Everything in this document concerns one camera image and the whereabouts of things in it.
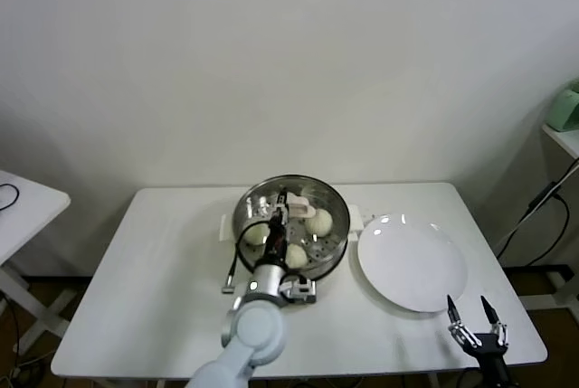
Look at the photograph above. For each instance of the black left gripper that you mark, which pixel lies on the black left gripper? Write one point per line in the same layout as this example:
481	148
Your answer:
276	243

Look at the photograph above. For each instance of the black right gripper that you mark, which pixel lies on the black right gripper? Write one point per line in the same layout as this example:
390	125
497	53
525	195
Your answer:
490	356

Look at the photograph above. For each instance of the round glass pot lid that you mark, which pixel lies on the round glass pot lid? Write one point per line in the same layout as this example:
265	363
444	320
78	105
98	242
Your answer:
302	211

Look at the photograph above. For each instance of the white steamed baozi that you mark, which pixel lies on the white steamed baozi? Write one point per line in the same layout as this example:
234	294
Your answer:
321	223
297	258
255	234

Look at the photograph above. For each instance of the light blue left robot arm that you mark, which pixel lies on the light blue left robot arm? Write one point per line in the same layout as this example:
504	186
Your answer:
255	329

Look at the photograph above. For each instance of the stainless steel steamer basket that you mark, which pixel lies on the stainless steel steamer basket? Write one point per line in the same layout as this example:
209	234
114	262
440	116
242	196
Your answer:
337	258

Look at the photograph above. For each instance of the white round plate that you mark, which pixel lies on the white round plate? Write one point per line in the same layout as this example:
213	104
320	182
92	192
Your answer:
407	266

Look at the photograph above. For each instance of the black inline adapter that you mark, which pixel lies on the black inline adapter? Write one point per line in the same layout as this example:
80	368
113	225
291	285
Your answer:
541	196

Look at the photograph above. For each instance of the pale green container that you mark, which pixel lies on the pale green container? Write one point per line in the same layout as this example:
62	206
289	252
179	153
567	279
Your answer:
565	110

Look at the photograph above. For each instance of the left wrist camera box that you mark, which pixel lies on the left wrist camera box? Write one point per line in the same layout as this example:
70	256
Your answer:
300	290

